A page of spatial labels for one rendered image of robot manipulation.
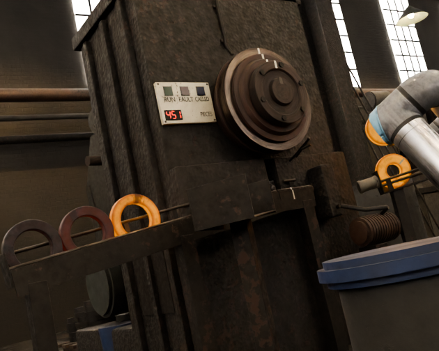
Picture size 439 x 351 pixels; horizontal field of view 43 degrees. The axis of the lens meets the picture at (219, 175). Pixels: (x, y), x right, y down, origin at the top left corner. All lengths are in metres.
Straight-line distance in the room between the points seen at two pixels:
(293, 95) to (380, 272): 1.53
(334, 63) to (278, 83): 4.53
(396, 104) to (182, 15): 1.16
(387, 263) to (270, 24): 2.04
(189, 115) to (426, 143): 1.03
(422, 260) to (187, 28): 1.81
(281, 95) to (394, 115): 0.72
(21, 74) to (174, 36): 6.48
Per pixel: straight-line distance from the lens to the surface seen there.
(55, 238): 1.86
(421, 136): 1.71
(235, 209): 1.71
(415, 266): 0.96
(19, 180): 8.30
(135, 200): 1.98
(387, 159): 2.60
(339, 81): 6.82
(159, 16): 2.49
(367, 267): 0.97
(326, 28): 7.03
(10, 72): 8.81
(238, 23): 2.72
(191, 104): 2.36
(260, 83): 2.32
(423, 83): 1.78
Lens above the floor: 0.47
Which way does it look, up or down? 9 degrees up
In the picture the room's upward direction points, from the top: 12 degrees counter-clockwise
